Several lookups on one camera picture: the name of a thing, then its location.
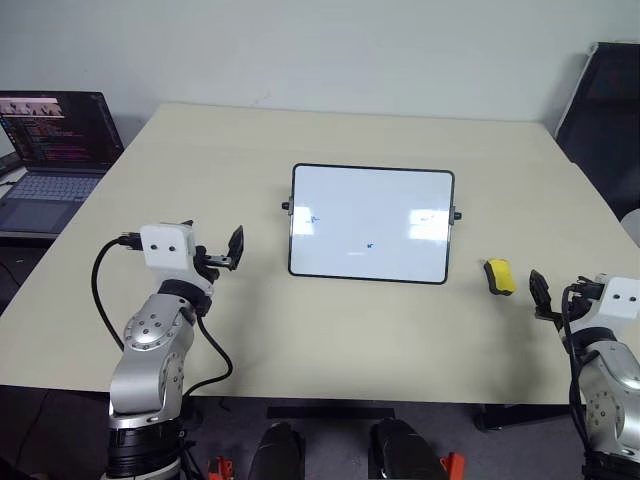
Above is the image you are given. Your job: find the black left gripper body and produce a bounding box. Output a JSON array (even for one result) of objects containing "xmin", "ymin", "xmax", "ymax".
[{"xmin": 192, "ymin": 244, "xmax": 236, "ymax": 284}]

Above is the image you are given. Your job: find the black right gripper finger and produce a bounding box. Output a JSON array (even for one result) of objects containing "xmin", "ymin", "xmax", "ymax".
[{"xmin": 529, "ymin": 269, "xmax": 554, "ymax": 318}]

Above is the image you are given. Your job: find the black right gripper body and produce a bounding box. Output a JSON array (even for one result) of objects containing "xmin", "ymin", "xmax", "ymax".
[{"xmin": 534, "ymin": 293, "xmax": 597, "ymax": 334}]

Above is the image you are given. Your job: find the yellow and black eraser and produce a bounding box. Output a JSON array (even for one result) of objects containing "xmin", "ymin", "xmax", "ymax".
[{"xmin": 481, "ymin": 257, "xmax": 518, "ymax": 297}]

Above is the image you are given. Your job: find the white rounded object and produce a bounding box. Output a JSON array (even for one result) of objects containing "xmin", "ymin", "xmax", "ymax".
[{"xmin": 621, "ymin": 206, "xmax": 640, "ymax": 248}]

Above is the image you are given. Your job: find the open grey laptop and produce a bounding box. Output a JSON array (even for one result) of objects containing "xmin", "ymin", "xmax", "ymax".
[{"xmin": 0, "ymin": 90, "xmax": 125, "ymax": 239}]

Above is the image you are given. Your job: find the black-framed small whiteboard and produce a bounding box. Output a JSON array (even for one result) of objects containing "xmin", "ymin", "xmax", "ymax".
[{"xmin": 279, "ymin": 162, "xmax": 463, "ymax": 286}]

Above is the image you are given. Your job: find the black chair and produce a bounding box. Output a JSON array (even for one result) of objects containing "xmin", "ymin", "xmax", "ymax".
[{"xmin": 555, "ymin": 41, "xmax": 640, "ymax": 221}]

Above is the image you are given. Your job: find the orange clamp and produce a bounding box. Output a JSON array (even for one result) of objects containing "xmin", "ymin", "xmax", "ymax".
[
  {"xmin": 439, "ymin": 451, "xmax": 467, "ymax": 480},
  {"xmin": 206, "ymin": 455, "xmax": 234, "ymax": 480}
]

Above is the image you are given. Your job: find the dark rounded shape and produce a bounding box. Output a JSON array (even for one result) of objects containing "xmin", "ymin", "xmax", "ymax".
[
  {"xmin": 248, "ymin": 422, "xmax": 307, "ymax": 480},
  {"xmin": 367, "ymin": 418, "xmax": 447, "ymax": 480}
]

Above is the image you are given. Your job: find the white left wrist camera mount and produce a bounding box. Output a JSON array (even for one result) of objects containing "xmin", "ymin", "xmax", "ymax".
[{"xmin": 139, "ymin": 223, "xmax": 214, "ymax": 297}]

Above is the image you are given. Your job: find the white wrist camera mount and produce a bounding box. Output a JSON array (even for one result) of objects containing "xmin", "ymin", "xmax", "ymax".
[
  {"xmin": 571, "ymin": 273, "xmax": 640, "ymax": 337},
  {"xmin": 139, "ymin": 223, "xmax": 214, "ymax": 297}
]

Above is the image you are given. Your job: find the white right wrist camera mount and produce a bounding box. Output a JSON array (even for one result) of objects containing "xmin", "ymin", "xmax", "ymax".
[{"xmin": 571, "ymin": 273, "xmax": 640, "ymax": 337}]

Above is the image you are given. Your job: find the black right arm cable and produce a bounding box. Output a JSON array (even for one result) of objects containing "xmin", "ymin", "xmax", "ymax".
[{"xmin": 560, "ymin": 276, "xmax": 607, "ymax": 454}]

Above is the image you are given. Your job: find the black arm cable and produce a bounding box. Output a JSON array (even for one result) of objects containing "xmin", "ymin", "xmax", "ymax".
[
  {"xmin": 560, "ymin": 276, "xmax": 607, "ymax": 454},
  {"xmin": 91, "ymin": 230, "xmax": 235, "ymax": 399}
]

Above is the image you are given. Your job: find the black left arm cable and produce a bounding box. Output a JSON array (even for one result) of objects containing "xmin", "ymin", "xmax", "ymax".
[{"xmin": 91, "ymin": 230, "xmax": 235, "ymax": 399}]

